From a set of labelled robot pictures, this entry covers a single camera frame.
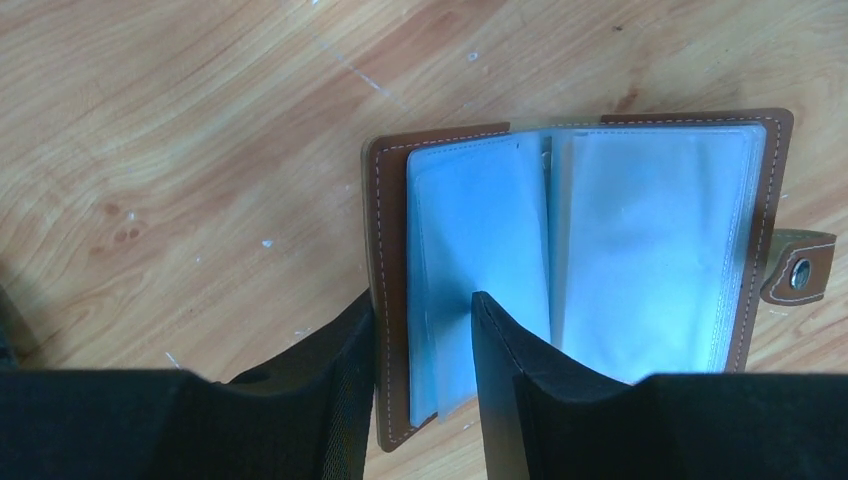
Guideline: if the brown leather card holder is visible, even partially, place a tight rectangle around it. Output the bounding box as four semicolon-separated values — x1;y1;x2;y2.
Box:
362;108;836;452

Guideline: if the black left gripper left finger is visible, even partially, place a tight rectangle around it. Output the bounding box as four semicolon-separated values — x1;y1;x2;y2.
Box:
1;293;375;479

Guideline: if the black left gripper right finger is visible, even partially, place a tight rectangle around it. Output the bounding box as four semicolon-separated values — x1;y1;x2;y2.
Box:
471;292;847;479

